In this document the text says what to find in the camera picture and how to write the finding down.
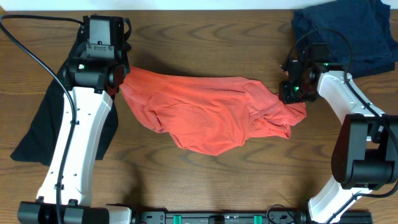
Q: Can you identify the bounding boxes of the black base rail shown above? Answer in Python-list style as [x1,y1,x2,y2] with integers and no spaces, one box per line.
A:
[105,203,373,224]

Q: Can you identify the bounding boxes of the red orange t-shirt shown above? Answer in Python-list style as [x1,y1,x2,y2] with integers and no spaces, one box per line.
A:
[120,67,307,156]

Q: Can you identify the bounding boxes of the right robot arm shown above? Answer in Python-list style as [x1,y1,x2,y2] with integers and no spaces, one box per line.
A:
[279,44,397,223]

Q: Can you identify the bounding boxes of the black t-shirt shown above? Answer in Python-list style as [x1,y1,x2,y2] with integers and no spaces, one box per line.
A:
[10,18,132,167]

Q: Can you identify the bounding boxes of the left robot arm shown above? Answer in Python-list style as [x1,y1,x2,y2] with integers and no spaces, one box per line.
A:
[17,15,134,223]

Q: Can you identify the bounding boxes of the folded navy blue clothes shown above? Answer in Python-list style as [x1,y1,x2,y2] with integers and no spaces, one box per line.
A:
[292,0,397,78]

